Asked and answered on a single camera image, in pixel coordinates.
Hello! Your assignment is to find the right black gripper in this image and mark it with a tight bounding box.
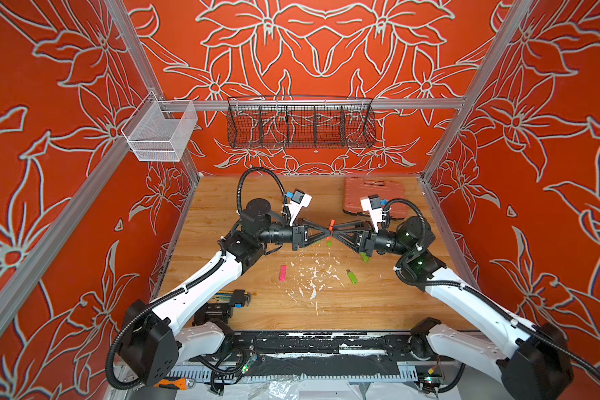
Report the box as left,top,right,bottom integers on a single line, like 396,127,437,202
337,220,417,260

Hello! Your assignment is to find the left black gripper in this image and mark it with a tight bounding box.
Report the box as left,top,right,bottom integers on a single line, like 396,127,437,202
257,217,330,254

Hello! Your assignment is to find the red usb drive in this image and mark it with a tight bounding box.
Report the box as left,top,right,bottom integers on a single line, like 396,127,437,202
326,219,335,242

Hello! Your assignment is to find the pink usb drive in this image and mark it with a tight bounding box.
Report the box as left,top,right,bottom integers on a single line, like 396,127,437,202
279,265,287,282

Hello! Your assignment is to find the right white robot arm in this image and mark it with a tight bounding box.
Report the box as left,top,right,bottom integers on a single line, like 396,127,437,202
331,196,600,399

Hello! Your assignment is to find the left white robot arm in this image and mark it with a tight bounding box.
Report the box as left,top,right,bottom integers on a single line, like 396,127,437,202
105,167,329,390

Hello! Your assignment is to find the green usb drive front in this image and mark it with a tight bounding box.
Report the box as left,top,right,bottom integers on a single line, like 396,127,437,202
347,269,358,285

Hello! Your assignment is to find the red plastic tool case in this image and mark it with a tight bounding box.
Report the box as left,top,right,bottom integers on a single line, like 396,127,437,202
343,177,405,216

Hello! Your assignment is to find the hex key set holder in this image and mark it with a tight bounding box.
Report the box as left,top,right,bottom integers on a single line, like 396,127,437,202
213,289,251,308

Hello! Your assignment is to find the black bit holder block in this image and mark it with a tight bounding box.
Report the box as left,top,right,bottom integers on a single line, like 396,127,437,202
193,303,234,326

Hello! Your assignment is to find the clear plastic bin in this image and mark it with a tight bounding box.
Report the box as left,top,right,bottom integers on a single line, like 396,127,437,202
122,91,198,162

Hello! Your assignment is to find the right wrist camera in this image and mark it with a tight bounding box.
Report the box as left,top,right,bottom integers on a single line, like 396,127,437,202
360,195,387,230

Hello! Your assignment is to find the black wire basket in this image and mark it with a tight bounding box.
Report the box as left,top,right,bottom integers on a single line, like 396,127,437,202
226,95,378,150

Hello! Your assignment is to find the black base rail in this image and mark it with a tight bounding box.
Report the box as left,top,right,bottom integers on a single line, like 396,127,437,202
189,329,456,383

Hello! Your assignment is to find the orange handled wrench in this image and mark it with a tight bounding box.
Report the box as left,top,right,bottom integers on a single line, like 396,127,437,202
154,377,196,391

